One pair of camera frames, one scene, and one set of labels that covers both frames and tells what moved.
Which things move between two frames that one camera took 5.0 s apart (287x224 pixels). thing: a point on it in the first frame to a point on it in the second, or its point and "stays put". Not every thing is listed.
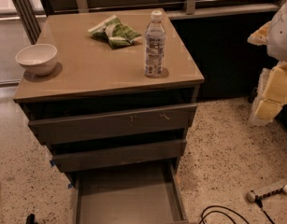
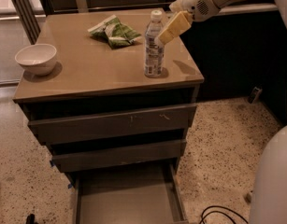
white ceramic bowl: (38, 59) stays put
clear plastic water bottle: (154, 47) stays put
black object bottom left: (31, 219) stays put
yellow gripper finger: (275, 89) to (197, 4)
